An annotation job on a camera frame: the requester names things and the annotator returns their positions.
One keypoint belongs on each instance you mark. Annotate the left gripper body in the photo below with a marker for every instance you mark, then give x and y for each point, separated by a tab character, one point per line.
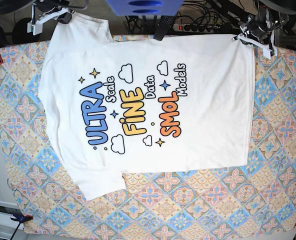
260	26

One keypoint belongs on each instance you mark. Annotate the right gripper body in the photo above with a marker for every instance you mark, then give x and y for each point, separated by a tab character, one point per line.
50	5

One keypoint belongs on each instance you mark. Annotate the white printed T-shirt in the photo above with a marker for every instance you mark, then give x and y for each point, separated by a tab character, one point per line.
180	104

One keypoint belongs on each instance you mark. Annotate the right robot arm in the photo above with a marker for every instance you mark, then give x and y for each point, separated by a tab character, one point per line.
9	6

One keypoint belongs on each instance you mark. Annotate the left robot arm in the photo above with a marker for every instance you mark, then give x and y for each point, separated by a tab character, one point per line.
283	12

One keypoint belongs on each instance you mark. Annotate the black round stand base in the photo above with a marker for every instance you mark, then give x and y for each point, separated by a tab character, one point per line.
20	34

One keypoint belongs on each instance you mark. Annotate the white power strip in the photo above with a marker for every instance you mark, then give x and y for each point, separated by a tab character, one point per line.
196	28

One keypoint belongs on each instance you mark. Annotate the patterned tile tablecloth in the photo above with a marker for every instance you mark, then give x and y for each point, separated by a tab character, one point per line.
216	204

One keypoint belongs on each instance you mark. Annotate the blue orange clamp bottom left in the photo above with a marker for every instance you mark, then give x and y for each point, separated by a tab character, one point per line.
19	220

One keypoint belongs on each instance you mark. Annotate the white cabinet box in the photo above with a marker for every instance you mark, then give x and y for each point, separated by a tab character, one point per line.
9	209

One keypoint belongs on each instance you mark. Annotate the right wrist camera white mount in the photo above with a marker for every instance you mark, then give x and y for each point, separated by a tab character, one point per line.
35	26

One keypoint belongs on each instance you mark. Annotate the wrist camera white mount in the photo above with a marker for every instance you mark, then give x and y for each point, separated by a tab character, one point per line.
267	45
35	26

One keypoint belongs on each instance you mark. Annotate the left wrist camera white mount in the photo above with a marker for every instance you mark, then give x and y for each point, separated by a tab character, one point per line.
267	45

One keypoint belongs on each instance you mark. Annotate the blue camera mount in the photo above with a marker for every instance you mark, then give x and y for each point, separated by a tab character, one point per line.
145	7

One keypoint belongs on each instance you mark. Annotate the black remote-like bracket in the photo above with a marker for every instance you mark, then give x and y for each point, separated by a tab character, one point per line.
165	24

